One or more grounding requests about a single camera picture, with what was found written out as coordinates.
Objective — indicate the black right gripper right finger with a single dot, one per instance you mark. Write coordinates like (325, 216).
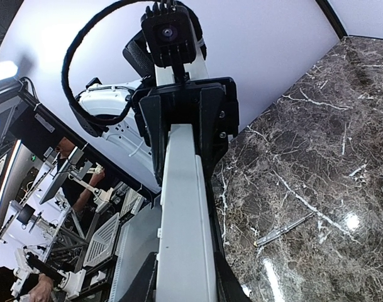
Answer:
(228, 287)

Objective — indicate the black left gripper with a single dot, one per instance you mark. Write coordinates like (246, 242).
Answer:
(210, 105)

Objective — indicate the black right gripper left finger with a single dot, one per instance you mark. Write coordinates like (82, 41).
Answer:
(143, 286)

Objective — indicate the white remote control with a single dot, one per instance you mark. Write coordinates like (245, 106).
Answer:
(186, 270)

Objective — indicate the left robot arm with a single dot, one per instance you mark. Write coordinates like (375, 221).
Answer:
(101, 106)

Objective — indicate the grey pen on table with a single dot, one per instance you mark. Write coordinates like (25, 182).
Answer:
(274, 234)

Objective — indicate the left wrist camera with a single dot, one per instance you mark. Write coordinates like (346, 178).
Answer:
(167, 28)

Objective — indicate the black right frame post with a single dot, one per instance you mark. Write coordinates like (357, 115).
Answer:
(332, 18)

